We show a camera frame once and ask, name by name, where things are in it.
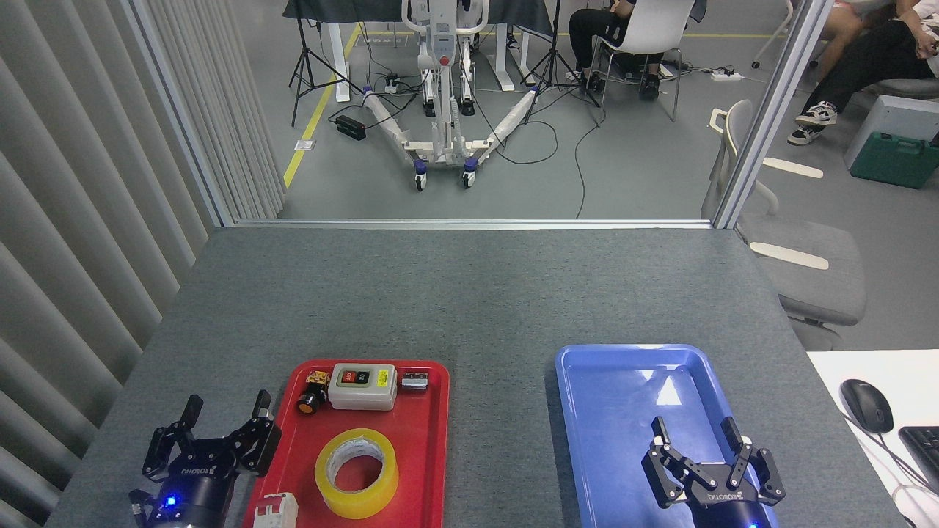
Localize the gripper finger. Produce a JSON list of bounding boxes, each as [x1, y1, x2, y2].
[[642, 417, 717, 509], [142, 395, 204, 482], [722, 417, 786, 506], [220, 390, 282, 477]]

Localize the grey vertical blinds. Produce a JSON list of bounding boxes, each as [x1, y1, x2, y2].
[[0, 0, 288, 528]]

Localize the silver frame post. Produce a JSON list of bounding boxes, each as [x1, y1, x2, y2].
[[712, 0, 838, 230]]

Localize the silver frame rail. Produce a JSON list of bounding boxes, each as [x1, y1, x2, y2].
[[232, 217, 717, 231]]

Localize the red plastic tray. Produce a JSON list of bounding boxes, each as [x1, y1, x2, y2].
[[243, 359, 450, 528]]

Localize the grey office chair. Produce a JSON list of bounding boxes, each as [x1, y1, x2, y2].
[[701, 99, 868, 352]]

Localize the black yellow push button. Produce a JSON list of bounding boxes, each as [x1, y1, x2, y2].
[[296, 370, 332, 417]]

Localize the blue plastic tray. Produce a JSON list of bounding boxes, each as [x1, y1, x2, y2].
[[555, 344, 780, 528]]

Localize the white stand on wheels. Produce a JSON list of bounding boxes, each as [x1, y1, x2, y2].
[[362, 0, 544, 193]]

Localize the person on white chair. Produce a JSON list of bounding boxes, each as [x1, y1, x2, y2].
[[568, 0, 709, 100]]

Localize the white side desk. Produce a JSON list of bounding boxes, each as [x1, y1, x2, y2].
[[807, 349, 939, 528]]

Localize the person in black trousers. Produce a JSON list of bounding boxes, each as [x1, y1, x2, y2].
[[787, 0, 939, 147]]

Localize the person with bare legs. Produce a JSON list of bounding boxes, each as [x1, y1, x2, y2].
[[810, 0, 910, 83]]

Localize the yellow tape roll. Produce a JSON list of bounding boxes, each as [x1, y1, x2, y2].
[[314, 428, 400, 520]]

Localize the black computer mouse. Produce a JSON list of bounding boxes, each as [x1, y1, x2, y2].
[[840, 378, 895, 434]]

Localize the grey two-button switch box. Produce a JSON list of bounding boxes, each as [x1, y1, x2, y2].
[[327, 363, 398, 412]]

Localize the black tripod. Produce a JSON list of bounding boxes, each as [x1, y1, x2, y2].
[[520, 0, 603, 127], [288, 15, 366, 128]]

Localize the white red terminal block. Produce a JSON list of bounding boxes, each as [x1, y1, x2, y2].
[[253, 493, 299, 528]]

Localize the white chair with metal legs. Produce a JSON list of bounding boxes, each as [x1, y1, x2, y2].
[[590, 0, 697, 124]]

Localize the black keyboard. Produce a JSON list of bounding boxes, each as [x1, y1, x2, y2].
[[898, 426, 939, 494]]

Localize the black mouse cable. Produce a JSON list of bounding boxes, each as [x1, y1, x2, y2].
[[842, 409, 939, 514]]

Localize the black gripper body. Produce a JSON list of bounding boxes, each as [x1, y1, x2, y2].
[[688, 487, 769, 528], [139, 455, 243, 528]]

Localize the white-legged desk with dark top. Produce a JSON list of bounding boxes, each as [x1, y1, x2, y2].
[[282, 0, 555, 103]]

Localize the green plastic case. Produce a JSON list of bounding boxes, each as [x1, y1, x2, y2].
[[850, 131, 939, 191]]

